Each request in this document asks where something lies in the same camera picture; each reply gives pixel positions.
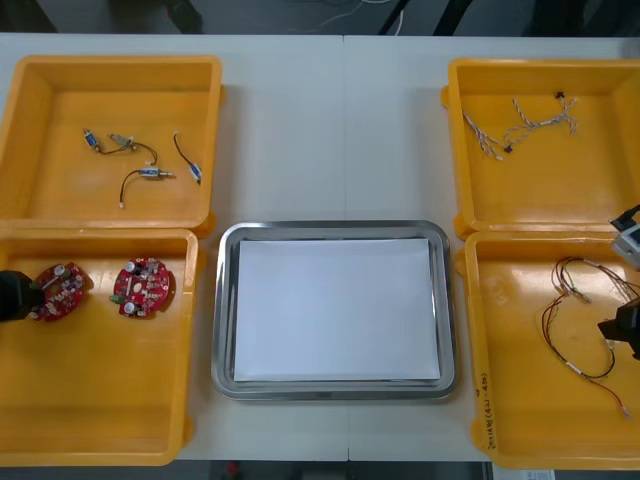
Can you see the blue-white harness, black connectors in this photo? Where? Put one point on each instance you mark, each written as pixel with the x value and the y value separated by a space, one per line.
pixel 545 121

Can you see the steel tray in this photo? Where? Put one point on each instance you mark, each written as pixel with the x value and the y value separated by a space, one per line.
pixel 225 310

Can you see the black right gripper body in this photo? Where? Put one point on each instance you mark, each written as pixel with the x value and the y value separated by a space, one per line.
pixel 625 330

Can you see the bare metal solenoid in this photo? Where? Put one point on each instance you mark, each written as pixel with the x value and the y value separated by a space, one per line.
pixel 120 140

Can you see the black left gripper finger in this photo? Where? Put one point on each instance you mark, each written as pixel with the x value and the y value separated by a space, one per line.
pixel 36 295

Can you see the yellow-orange plastic bin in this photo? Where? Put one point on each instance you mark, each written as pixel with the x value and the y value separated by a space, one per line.
pixel 50 200
pixel 525 425
pixel 550 200
pixel 100 390

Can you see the round red circuit board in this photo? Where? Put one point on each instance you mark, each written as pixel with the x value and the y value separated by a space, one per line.
pixel 65 295
pixel 145 287

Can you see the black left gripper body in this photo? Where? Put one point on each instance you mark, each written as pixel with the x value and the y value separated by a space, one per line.
pixel 12 297

